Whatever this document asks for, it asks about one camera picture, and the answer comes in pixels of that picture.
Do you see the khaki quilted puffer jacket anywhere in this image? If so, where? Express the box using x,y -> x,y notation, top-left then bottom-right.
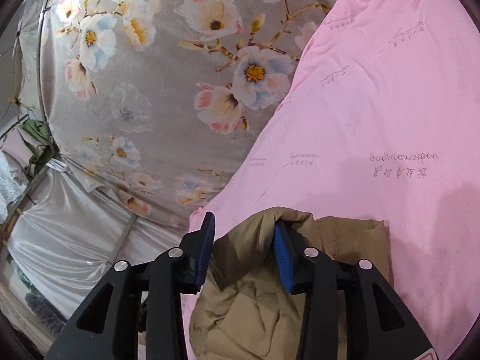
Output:
184,207 -> 391,359

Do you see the silver satin curtain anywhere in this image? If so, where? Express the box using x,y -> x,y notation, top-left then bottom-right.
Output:
0,0 -> 189,357

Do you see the pink bed sheet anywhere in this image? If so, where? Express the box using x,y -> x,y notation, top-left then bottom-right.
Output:
207,0 -> 479,359

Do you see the grey floral fabric backdrop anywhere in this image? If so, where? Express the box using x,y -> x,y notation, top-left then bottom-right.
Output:
40,0 -> 336,229

